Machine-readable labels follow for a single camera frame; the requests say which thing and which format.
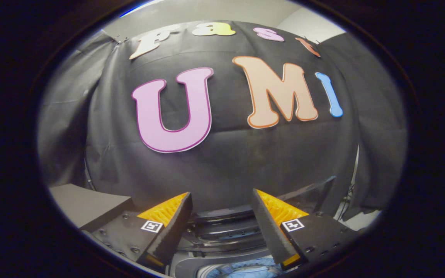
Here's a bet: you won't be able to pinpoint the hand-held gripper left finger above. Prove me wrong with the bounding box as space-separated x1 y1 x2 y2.
91 192 193 271

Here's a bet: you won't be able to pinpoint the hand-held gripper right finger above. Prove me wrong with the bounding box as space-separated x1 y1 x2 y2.
252 188 362 271

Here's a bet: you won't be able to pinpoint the grey washing machine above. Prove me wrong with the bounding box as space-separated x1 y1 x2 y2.
168 247 285 278

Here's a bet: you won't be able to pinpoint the black backdrop cloth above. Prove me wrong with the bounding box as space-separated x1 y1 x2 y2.
37 19 408 220

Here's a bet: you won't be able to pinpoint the beige cabinet with dark top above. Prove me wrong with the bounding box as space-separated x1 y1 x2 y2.
49 183 135 232

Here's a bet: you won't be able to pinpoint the black hanging cables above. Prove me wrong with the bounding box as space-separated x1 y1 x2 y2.
343 185 357 207

